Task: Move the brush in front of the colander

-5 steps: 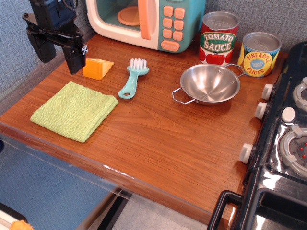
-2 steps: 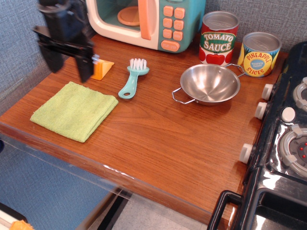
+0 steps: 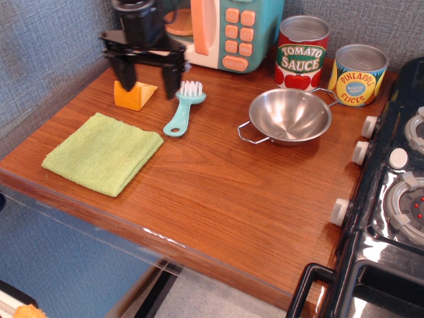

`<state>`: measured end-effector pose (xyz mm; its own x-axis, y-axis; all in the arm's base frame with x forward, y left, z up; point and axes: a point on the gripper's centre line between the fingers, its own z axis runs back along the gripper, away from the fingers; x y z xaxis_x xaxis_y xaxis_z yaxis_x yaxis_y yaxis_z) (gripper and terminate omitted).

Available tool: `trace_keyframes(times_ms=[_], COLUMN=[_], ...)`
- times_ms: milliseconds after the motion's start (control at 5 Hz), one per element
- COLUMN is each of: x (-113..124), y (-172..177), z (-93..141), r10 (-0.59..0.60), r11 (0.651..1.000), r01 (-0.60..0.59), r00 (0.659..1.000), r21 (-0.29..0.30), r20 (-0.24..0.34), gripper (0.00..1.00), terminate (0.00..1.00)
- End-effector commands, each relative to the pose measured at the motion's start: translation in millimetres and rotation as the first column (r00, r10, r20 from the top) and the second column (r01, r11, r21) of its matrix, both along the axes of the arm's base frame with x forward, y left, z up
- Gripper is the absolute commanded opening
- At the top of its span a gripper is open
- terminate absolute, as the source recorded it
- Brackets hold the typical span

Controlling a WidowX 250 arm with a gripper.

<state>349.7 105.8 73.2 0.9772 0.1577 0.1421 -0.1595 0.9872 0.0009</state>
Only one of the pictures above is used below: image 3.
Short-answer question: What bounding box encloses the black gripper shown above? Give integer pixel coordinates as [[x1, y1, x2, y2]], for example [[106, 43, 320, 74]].
[[99, 1, 189, 99]]

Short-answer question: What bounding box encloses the teal dish brush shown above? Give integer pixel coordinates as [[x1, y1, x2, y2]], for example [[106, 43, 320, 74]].
[[163, 81, 206, 137]]

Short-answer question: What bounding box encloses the steel colander bowl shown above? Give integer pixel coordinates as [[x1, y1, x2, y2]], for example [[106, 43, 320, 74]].
[[237, 87, 339, 146]]

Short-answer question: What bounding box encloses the orange cheese wedge toy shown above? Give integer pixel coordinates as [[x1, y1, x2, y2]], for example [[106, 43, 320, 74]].
[[114, 80, 158, 111]]

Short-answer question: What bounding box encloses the green folded cloth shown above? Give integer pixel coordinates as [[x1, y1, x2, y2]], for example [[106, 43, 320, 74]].
[[42, 113, 164, 197]]

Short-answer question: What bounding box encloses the teal toy microwave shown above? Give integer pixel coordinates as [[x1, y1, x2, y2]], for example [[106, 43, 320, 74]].
[[160, 0, 284, 74]]

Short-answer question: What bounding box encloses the tomato sauce can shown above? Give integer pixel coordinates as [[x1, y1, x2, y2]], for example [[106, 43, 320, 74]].
[[274, 15, 331, 91]]

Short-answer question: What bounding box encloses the pineapple slices can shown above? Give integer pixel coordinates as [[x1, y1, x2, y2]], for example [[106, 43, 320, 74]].
[[328, 44, 389, 107]]

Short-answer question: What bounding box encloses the orange object bottom left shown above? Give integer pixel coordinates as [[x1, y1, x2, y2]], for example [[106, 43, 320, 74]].
[[13, 304, 47, 318]]

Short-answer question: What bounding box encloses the black toy stove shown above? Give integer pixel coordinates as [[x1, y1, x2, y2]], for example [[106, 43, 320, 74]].
[[287, 58, 423, 317]]

